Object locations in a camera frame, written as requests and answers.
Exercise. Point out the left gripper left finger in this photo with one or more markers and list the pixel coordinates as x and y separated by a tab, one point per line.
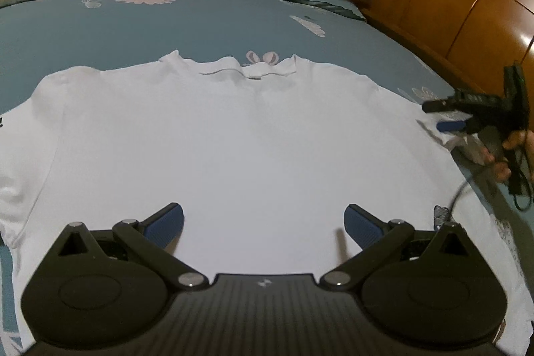
97	289

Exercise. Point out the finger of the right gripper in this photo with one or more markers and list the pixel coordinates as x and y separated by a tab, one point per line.
471	125
464	101

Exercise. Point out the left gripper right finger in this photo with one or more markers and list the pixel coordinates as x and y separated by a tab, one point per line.
424	289

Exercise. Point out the white printed long-sleeve shirt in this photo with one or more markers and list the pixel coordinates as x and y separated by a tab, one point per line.
262	158

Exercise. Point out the lower teal pillow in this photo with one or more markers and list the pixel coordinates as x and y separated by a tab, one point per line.
340	7

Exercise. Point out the teal floral bed sheet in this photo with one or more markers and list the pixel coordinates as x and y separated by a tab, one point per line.
43	37

